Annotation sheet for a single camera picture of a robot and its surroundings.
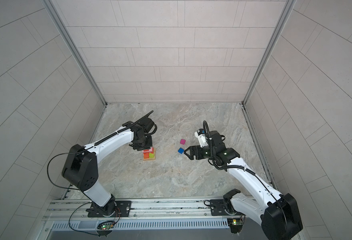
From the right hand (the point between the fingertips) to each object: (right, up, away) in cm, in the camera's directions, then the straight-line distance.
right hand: (190, 152), depth 77 cm
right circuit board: (+21, -31, -8) cm, 38 cm away
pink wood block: (-22, -1, +7) cm, 23 cm away
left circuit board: (-37, -29, -13) cm, 49 cm away
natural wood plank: (-24, -7, +9) cm, 26 cm away
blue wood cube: (-5, -3, +14) cm, 15 cm away
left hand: (-21, +1, +9) cm, 23 cm away
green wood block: (-22, -5, +9) cm, 25 cm away
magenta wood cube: (-4, +2, +19) cm, 19 cm away
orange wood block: (-25, -4, +9) cm, 27 cm away
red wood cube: (-24, 0, +5) cm, 25 cm away
